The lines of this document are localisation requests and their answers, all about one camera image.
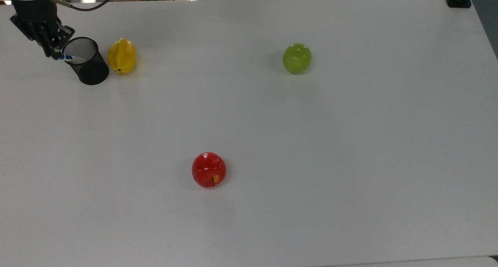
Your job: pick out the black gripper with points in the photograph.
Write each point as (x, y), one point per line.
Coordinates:
(33, 16)

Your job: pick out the blue white marker pen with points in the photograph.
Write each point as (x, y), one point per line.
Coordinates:
(67, 57)

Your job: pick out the black mesh pen holder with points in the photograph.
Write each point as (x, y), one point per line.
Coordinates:
(93, 72)

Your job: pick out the yellow starfruit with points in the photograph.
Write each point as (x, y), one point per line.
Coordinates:
(121, 56)

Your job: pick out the red apple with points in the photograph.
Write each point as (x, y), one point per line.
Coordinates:
(209, 169)

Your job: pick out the green apple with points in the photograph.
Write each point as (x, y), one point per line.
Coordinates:
(297, 58)

